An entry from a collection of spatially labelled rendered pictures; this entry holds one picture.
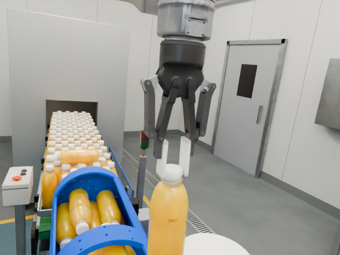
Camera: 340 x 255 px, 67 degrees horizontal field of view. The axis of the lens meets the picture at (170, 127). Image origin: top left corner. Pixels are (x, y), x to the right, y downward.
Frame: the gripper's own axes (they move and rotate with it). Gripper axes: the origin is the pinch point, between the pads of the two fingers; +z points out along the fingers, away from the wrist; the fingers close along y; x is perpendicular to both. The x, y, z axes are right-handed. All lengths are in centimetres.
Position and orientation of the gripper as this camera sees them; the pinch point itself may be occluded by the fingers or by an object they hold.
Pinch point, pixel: (173, 157)
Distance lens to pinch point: 47.2
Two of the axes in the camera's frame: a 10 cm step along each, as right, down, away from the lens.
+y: 9.3, -0.2, 3.8
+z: -0.8, 9.7, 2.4
